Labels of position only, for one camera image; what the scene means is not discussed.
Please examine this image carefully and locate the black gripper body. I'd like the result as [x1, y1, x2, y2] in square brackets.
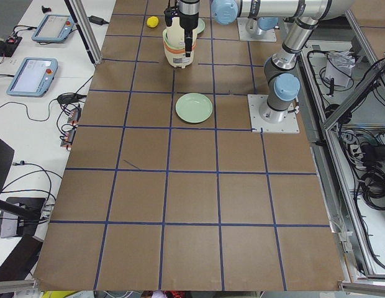
[178, 0, 199, 30]

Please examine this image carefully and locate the white rice cooker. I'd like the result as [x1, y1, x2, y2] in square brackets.
[163, 17, 197, 68]

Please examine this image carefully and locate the right green plate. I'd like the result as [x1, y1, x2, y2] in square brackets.
[196, 18, 206, 35]

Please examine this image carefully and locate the green plate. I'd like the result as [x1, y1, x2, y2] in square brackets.
[175, 93, 213, 124]
[196, 18, 206, 35]

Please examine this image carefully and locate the yellow toy pepper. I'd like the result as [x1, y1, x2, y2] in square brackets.
[146, 16, 159, 29]

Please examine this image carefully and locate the left green plate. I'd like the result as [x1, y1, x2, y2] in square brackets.
[175, 93, 213, 124]

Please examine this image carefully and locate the black power adapter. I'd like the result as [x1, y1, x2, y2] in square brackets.
[88, 16, 109, 25]

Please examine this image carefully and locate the far teach pendant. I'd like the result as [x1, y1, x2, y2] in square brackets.
[32, 14, 75, 43]

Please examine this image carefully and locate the teach pendant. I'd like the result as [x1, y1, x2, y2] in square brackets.
[32, 14, 75, 43]
[6, 57, 58, 97]

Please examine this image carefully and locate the near teach pendant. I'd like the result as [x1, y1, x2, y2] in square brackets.
[6, 57, 58, 97]

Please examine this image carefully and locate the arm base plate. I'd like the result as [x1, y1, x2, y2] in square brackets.
[248, 94, 300, 134]
[237, 17, 278, 42]

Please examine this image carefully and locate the aluminium frame post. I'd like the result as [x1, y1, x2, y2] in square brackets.
[70, 0, 102, 65]

